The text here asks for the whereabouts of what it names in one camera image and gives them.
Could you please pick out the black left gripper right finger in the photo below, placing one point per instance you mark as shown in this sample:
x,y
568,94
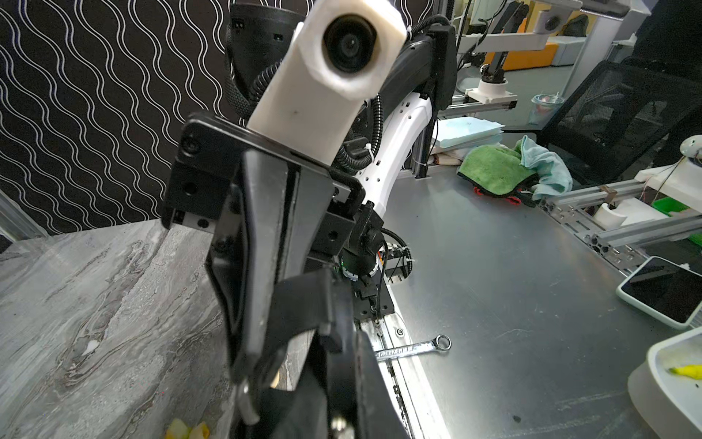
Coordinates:
x,y
359,404

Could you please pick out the yellow green white towel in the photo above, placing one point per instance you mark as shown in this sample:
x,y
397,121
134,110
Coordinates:
x,y
180,430

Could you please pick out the silver combination wrench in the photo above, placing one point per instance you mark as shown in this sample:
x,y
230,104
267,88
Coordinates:
x,y
440,344

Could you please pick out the white tray on desk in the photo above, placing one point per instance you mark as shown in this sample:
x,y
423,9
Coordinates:
x,y
670,404

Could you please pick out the green cloth on desk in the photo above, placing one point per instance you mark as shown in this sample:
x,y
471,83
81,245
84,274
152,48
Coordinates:
x,y
526,173

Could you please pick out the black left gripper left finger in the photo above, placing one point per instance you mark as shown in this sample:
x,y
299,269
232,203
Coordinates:
x,y
291,414

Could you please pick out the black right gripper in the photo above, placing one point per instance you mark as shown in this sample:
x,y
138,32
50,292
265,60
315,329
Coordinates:
x,y
270,211

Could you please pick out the smartphone on desk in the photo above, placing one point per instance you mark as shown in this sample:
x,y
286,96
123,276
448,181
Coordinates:
x,y
667,291

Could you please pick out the black mesh office chair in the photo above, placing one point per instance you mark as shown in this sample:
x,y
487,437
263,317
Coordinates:
x,y
614,117

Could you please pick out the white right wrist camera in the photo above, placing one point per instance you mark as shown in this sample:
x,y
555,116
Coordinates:
x,y
340,58

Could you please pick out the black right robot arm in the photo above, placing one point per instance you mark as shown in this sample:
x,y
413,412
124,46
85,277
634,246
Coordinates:
x,y
379,141

